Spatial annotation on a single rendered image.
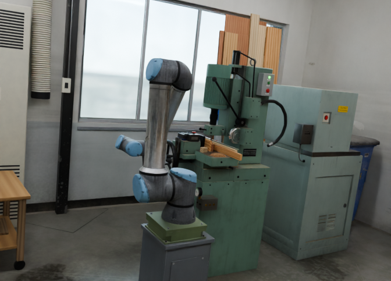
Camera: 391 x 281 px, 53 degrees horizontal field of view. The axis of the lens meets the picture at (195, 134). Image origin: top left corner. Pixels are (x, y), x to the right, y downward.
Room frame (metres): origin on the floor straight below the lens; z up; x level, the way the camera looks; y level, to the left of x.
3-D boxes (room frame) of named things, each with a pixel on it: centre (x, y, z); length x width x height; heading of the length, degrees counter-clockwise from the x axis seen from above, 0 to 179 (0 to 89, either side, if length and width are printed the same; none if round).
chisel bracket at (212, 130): (2.85, -0.14, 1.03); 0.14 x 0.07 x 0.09; 120
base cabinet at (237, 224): (2.91, -0.22, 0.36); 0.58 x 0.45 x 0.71; 120
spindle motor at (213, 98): (2.85, -0.12, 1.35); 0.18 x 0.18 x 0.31
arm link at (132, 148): (2.31, 0.36, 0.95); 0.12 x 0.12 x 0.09; 30
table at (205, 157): (2.79, -0.02, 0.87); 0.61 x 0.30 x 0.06; 30
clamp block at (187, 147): (2.75, 0.05, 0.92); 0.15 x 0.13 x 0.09; 30
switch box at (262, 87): (2.88, -0.47, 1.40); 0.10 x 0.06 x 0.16; 120
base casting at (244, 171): (2.91, -0.22, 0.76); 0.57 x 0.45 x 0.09; 120
